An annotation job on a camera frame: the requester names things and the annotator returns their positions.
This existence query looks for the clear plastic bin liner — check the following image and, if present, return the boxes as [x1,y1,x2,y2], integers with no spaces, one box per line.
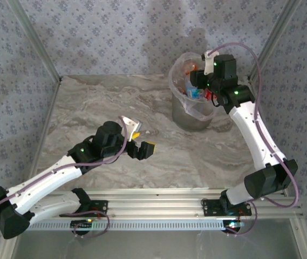
[168,52,219,121]

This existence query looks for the grey plastic bin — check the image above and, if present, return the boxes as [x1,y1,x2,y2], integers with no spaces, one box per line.
[169,52,219,132]

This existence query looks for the black left controller board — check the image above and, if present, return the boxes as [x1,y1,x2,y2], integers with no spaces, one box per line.
[70,219,94,228]

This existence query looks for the black controller board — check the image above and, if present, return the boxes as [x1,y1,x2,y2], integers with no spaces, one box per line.
[70,219,94,228]
[222,220,245,230]

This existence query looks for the grey metal panel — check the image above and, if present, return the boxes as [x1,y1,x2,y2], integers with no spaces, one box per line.
[12,229,301,259]

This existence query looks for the black right controller board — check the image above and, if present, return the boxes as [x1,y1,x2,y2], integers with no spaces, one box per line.
[222,220,245,230]

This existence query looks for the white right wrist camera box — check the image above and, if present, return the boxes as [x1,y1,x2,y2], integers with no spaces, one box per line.
[201,50,220,76]

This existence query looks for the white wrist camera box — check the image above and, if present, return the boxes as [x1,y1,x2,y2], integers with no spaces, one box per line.
[120,115,143,141]
[201,50,220,76]

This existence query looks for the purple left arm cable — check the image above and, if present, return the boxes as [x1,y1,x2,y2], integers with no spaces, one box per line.
[0,115,129,238]

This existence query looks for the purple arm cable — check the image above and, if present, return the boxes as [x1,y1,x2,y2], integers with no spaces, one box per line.
[206,42,301,237]
[0,115,129,238]

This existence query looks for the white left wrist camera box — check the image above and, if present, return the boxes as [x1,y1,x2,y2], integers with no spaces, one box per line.
[120,115,143,141]

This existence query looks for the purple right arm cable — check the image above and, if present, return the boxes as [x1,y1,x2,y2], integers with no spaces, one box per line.
[206,42,301,237]

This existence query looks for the aluminium frame post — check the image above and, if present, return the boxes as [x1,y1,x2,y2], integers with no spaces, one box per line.
[6,0,63,83]
[247,0,304,83]

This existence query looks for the aluminium front frame rail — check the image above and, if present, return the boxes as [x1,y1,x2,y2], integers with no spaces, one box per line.
[9,188,304,220]

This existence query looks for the aluminium side rail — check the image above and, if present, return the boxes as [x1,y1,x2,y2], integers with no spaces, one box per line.
[246,75,291,197]
[15,77,64,199]

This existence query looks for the grey slotted cable duct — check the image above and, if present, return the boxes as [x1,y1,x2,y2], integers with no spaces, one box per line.
[20,219,247,232]

